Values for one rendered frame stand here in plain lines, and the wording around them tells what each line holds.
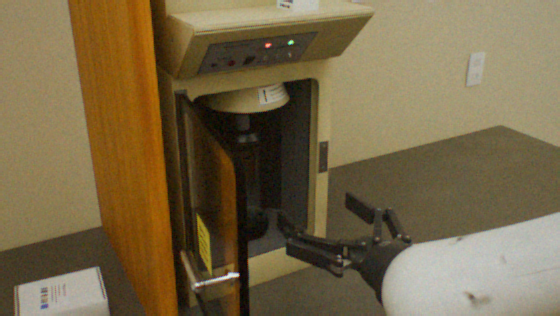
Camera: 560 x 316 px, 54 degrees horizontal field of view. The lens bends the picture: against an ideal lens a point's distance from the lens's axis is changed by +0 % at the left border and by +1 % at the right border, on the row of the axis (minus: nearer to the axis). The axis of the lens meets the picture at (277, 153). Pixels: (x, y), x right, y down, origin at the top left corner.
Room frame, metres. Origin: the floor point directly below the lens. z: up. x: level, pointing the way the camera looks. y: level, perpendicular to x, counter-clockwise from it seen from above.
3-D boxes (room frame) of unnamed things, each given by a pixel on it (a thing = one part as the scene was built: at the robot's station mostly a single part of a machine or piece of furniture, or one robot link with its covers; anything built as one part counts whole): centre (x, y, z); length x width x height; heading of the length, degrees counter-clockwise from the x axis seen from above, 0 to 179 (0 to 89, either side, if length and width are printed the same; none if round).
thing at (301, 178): (1.05, 0.09, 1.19); 0.26 x 0.24 x 0.35; 119
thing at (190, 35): (0.90, 0.01, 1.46); 0.32 x 0.11 x 0.10; 119
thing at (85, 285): (0.87, 0.42, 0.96); 0.16 x 0.12 x 0.04; 115
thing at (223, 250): (0.72, 0.10, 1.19); 0.30 x 0.01 x 0.40; 22
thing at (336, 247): (0.69, -0.08, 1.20); 0.11 x 0.01 x 0.04; 71
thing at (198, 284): (0.64, 0.10, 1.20); 0.10 x 0.05 x 0.03; 22
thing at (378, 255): (0.67, -0.14, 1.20); 0.09 x 0.08 x 0.07; 29
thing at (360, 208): (0.82, -0.14, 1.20); 0.07 x 0.01 x 0.03; 29
